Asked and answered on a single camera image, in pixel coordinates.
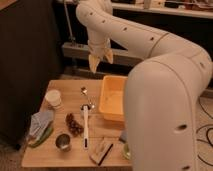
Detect white paper cup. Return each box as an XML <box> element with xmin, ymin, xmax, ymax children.
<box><xmin>45</xmin><ymin>89</ymin><xmax>62</xmax><ymax>109</ymax></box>

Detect grey folded cloth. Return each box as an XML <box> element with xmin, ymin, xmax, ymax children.
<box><xmin>29</xmin><ymin>110</ymin><xmax>54</xmax><ymax>140</ymax></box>

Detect metal cup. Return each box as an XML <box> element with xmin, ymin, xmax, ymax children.
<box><xmin>55</xmin><ymin>134</ymin><xmax>71</xmax><ymax>151</ymax></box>

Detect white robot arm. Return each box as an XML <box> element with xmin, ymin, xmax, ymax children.
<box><xmin>76</xmin><ymin>0</ymin><xmax>213</xmax><ymax>171</ymax></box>

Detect black floor cables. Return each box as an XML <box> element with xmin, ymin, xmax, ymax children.
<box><xmin>195</xmin><ymin>96</ymin><xmax>213</xmax><ymax>168</ymax></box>

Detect white dish brush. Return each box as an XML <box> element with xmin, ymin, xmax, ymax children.
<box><xmin>82</xmin><ymin>104</ymin><xmax>89</xmax><ymax>149</ymax></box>

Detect yellow plastic bin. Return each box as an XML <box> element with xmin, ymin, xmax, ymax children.
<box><xmin>99</xmin><ymin>75</ymin><xmax>127</xmax><ymax>122</ymax></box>

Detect metal pole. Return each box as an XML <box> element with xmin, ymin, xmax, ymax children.
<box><xmin>63</xmin><ymin>0</ymin><xmax>76</xmax><ymax>45</ymax></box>

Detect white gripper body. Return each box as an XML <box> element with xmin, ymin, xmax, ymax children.
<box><xmin>87</xmin><ymin>29</ymin><xmax>111</xmax><ymax>58</ymax></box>

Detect wooden block with dark edge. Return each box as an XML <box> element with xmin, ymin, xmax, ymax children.
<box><xmin>89</xmin><ymin>140</ymin><xmax>113</xmax><ymax>166</ymax></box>

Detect green plastic vegetable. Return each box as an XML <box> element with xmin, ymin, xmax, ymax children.
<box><xmin>28</xmin><ymin>126</ymin><xmax>54</xmax><ymax>148</ymax></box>

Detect green glass cup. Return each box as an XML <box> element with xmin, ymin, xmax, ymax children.
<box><xmin>122</xmin><ymin>143</ymin><xmax>131</xmax><ymax>160</ymax></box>

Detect blue sponge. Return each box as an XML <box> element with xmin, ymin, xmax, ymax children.
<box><xmin>119</xmin><ymin>130</ymin><xmax>127</xmax><ymax>143</ymax></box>

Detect wooden table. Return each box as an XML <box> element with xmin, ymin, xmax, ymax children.
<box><xmin>22</xmin><ymin>80</ymin><xmax>131</xmax><ymax>170</ymax></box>

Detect metal shelf rail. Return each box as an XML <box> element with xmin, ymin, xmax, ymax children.
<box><xmin>62</xmin><ymin>42</ymin><xmax>141</xmax><ymax>67</ymax></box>

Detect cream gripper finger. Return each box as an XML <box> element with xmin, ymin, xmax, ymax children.
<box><xmin>105</xmin><ymin>49</ymin><xmax>113</xmax><ymax>64</ymax></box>
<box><xmin>89</xmin><ymin>55</ymin><xmax>100</xmax><ymax>73</ymax></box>

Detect brown pine cone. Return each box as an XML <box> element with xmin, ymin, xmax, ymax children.
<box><xmin>65</xmin><ymin>113</ymin><xmax>84</xmax><ymax>137</ymax></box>

